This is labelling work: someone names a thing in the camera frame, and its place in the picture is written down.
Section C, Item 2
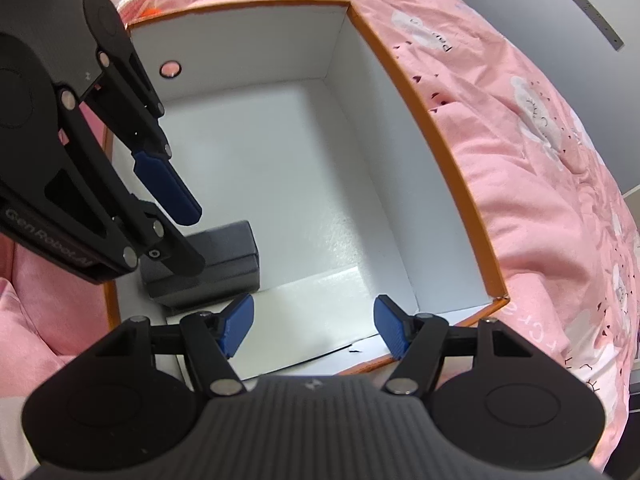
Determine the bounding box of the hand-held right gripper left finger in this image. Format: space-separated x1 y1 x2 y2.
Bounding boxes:
94 294 256 397

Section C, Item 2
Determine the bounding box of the pink printed blanket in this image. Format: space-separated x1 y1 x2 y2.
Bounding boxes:
0 0 640 476

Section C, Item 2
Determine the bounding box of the white yarn ball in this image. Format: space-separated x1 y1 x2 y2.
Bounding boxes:
116 0 157 20

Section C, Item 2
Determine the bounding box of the grey wall socket strip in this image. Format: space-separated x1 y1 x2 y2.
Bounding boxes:
568 0 626 51

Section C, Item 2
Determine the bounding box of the orange cardboard box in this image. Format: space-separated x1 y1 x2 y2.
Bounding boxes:
102 0 511 378

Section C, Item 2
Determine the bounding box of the dark grey box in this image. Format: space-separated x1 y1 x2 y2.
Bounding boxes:
137 220 261 311

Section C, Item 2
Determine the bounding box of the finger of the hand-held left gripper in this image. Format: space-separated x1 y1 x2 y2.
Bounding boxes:
82 0 203 226
42 85 207 278

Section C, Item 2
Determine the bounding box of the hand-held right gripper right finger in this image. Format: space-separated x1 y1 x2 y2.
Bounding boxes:
374 294 532 396

